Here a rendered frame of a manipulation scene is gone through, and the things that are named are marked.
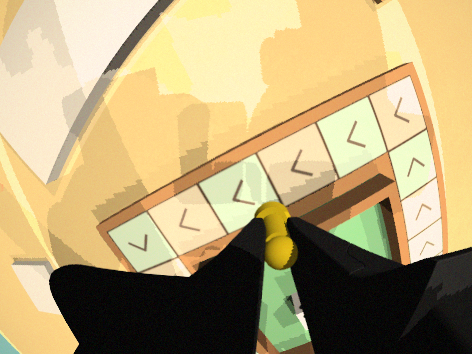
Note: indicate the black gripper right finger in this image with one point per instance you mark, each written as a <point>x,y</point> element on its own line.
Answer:
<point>356,302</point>

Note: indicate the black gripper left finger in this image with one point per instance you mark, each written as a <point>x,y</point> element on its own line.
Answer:
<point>216,310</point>

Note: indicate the square game board track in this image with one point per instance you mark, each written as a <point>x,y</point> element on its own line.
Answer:
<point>381,165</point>

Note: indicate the square game board with arrow squares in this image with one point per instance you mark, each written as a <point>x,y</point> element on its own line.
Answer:
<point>297,166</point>

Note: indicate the grey die with black pips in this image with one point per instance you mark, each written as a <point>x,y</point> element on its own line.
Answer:
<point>299,310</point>

